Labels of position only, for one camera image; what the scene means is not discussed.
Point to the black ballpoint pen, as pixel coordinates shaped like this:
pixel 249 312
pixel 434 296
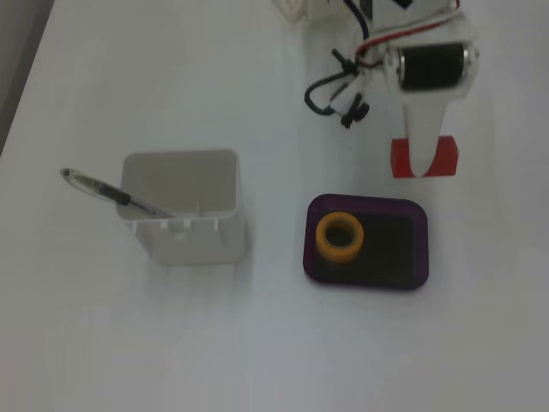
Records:
pixel 107 191

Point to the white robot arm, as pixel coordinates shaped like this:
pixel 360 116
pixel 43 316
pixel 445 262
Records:
pixel 326 8

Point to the yellow tape roll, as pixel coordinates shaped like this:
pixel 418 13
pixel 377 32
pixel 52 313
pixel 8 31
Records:
pixel 328 249

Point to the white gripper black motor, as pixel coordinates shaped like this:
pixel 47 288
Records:
pixel 430 68

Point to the purple metal tray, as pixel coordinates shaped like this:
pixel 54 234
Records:
pixel 386 257

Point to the red cube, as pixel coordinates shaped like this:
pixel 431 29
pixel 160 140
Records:
pixel 446 159

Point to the white plastic container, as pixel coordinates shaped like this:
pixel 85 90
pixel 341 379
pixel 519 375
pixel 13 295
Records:
pixel 193 244

